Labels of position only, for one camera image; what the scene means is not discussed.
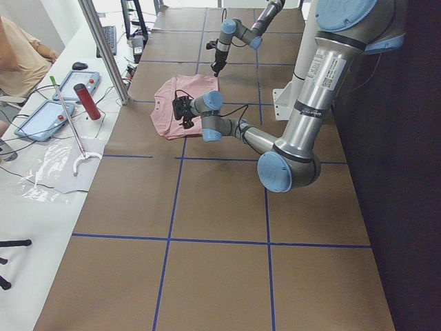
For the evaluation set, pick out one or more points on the black computer mouse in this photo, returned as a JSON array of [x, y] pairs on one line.
[[79, 66]]

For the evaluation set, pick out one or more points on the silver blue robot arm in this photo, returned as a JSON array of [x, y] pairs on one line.
[[335, 34], [251, 37]]

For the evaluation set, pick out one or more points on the black keyboard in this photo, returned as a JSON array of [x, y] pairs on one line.
[[110, 36]]

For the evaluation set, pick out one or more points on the black camera tripod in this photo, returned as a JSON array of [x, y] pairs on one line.
[[5, 284]]

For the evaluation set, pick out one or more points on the black power adapter box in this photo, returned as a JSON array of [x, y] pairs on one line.
[[137, 47]]

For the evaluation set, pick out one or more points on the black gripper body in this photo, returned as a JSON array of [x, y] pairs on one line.
[[186, 115], [218, 58]]

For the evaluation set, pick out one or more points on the far teach pendant tablet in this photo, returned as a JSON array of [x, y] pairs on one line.
[[90, 79]]

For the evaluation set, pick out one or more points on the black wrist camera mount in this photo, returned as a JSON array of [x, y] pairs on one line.
[[182, 107], [211, 45]]

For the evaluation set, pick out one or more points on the seated person beige shirt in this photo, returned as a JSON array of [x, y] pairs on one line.
[[25, 60]]

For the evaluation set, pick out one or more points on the reacher grabber stick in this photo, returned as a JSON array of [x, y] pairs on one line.
[[84, 155]]

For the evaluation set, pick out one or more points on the teach pendant tablet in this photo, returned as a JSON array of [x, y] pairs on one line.
[[43, 123], [90, 79]]

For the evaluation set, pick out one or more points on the clear plastic bag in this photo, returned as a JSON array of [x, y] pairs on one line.
[[50, 177]]

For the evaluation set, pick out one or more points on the near teach pendant tablet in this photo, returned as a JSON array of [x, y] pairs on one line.
[[43, 123]]

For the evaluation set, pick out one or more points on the red cylindrical bottle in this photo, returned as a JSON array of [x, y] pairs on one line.
[[87, 101]]

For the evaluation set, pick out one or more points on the aluminium frame post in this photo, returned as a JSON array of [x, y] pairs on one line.
[[96, 29]]

